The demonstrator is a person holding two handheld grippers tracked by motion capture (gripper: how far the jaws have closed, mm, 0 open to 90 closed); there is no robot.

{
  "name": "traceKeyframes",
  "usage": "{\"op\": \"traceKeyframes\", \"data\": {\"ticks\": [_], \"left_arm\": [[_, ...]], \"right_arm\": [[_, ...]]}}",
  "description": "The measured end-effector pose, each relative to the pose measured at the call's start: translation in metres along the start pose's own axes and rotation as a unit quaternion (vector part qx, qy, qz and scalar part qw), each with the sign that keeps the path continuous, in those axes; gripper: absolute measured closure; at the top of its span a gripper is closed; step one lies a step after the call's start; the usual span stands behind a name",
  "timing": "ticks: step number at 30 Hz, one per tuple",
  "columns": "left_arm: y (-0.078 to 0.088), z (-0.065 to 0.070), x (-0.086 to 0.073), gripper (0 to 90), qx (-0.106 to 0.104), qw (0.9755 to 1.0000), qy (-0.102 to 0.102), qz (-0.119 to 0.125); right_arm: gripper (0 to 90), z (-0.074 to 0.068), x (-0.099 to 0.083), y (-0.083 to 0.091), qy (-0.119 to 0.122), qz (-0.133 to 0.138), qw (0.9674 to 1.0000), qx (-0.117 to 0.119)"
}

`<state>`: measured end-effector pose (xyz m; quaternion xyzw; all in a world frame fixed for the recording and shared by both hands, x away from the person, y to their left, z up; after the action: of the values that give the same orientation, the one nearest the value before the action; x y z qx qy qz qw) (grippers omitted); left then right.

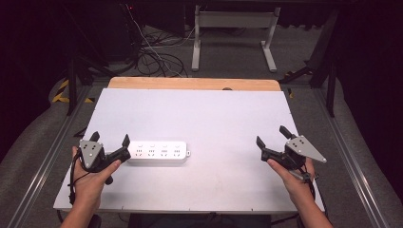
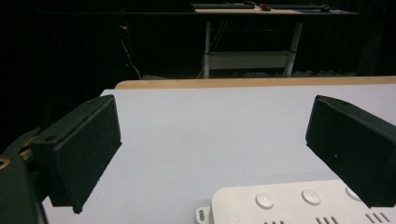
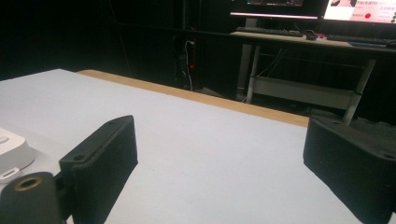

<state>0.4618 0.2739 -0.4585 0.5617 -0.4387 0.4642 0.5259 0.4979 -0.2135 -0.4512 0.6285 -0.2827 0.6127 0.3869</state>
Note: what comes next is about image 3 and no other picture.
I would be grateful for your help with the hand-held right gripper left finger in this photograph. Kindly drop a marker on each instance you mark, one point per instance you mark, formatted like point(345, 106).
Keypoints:
point(102, 165)

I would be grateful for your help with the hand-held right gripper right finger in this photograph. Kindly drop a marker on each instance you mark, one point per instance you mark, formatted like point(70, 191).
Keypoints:
point(351, 168)

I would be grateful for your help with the white table mat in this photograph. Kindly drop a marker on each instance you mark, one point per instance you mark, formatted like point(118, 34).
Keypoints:
point(186, 149)

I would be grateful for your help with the white plastic device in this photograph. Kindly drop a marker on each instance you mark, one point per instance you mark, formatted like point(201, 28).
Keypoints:
point(12, 152)

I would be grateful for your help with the black keyboard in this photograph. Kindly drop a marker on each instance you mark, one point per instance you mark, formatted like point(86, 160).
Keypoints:
point(269, 31)
point(358, 39)

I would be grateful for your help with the black computer mouse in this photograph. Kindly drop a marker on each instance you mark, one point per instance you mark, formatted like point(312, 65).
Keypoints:
point(311, 36)

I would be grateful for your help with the monitor with white screen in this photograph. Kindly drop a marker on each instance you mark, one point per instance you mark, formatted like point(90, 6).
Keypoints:
point(361, 11)

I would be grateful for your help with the black computer monitor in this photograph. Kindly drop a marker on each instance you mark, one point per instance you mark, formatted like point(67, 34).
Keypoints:
point(275, 9)

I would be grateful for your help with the wooden desk with metal frame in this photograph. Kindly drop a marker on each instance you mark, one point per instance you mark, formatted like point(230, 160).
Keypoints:
point(311, 62)

